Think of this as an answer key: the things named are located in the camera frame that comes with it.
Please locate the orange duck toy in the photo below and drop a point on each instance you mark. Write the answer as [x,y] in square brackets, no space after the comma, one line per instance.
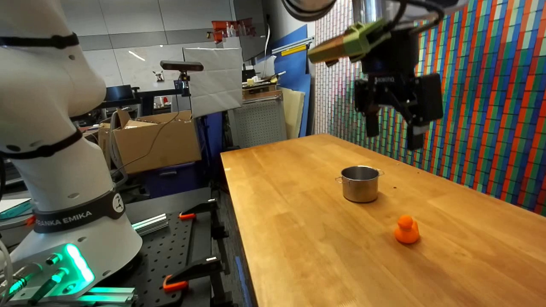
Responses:
[407,230]

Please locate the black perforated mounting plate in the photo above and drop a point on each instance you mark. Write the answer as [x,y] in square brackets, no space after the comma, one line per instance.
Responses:
[171,256]

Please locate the brown cardboard box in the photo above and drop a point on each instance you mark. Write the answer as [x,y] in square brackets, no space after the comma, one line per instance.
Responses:
[154,145]

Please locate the short aluminium profile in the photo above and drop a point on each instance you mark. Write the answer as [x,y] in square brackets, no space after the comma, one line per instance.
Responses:
[151,223]

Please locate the blue upright board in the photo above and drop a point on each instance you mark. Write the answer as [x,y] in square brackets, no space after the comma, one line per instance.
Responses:
[294,68]

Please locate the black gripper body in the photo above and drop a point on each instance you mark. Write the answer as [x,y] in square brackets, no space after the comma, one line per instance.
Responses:
[398,78]

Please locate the white flat panel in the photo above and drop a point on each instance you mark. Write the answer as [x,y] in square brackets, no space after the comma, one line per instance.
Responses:
[216,78]

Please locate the aluminium rail under robot base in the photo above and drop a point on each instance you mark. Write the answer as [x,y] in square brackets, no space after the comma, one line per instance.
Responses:
[103,295]

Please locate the orange black clamp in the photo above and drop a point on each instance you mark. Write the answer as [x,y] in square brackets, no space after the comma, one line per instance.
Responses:
[182,278]
[190,215]

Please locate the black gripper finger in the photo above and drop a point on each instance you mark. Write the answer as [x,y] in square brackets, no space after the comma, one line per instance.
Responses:
[415,136]
[373,121]

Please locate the cream foam panel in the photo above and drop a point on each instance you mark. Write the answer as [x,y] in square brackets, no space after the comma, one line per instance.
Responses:
[294,112]

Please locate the blue storage bin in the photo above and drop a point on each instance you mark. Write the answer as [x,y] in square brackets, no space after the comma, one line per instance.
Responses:
[171,179]

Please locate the silver metal bowl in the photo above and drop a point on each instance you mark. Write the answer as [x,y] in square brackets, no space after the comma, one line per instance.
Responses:
[361,184]

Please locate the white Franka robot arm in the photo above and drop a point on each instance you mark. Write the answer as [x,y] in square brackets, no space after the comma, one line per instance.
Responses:
[62,170]

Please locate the red tool on shelf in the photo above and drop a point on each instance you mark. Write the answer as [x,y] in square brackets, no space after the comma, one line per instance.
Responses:
[231,29]

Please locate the black camera on stand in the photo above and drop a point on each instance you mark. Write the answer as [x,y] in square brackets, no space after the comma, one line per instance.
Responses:
[182,65]

